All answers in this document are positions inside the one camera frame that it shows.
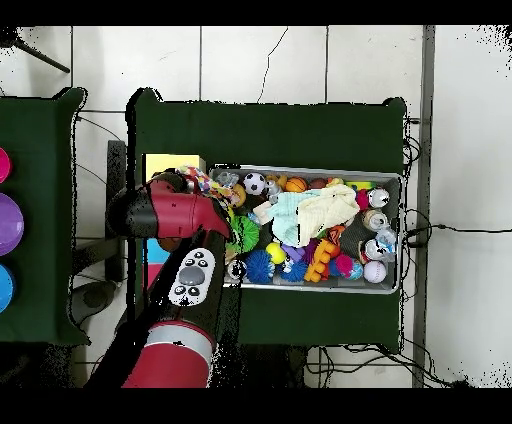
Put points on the colourful butterfly print cloth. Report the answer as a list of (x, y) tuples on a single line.
[(208, 186)]

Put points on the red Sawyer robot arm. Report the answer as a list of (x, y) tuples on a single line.
[(176, 208)]

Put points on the shallow clear plastic bin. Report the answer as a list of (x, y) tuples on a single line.
[(340, 172)]

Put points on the wooden box with three holes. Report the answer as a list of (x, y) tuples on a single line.
[(172, 161)]

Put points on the orange ball with holes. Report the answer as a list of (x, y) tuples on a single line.
[(241, 196)]

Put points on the green spiky ball with eyes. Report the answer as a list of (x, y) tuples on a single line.
[(248, 234)]

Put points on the small soccer ball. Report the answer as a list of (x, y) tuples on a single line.
[(254, 183)]

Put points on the grey toy robot figure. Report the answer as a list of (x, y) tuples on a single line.
[(272, 188)]

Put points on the light blue cloth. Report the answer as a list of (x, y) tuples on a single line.
[(286, 216)]

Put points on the small orange basketball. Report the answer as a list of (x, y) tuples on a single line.
[(296, 184)]

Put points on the blue spiky ball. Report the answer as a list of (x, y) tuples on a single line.
[(259, 267)]

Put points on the cream waffle cloth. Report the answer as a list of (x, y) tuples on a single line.
[(324, 210)]

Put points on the white baseball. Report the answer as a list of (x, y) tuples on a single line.
[(375, 272)]

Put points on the black upright stand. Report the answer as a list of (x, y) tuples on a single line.
[(116, 160)]

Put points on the grey stand foot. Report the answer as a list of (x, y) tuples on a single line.
[(94, 298)]

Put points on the dark green side table cloth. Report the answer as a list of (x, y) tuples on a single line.
[(36, 132)]

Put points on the purple bowl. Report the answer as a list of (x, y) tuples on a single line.
[(10, 224)]

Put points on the pink bowl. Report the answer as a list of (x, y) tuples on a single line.
[(3, 166)]

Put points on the blue bowl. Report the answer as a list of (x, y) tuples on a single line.
[(4, 288)]

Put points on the black tripod leg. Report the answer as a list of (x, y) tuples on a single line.
[(40, 58)]

